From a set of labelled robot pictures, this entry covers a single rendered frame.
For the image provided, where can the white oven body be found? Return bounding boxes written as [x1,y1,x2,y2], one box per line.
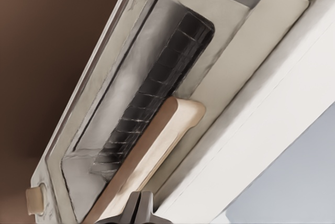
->
[29,0,335,224]

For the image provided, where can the pale beige oven knob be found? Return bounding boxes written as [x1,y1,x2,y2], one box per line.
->
[25,185,48,223]

